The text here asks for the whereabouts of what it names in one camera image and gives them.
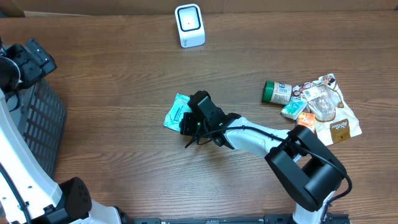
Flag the teal wet wipes pack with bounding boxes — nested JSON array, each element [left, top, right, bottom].
[[164, 93, 192, 132]]

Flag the green lid jar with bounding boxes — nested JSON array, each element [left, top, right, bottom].
[[262, 80, 292, 105]]

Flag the small teal tissue pack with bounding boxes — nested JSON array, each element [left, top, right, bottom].
[[281, 96, 308, 120]]

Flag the orange white small box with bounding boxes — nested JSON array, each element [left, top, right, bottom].
[[296, 112, 316, 133]]

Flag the beige brown snack bag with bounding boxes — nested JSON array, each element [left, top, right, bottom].
[[292, 73, 362, 146]]

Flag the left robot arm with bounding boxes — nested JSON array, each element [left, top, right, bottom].
[[1, 39, 129, 223]]

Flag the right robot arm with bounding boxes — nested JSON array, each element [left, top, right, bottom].
[[180, 91, 350, 223]]

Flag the white barcode scanner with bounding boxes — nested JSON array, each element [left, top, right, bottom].
[[175, 3, 205, 48]]

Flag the grey plastic mesh basket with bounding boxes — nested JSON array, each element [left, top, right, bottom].
[[6, 79, 67, 177]]

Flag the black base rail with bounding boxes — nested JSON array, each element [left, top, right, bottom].
[[130, 215, 295, 224]]

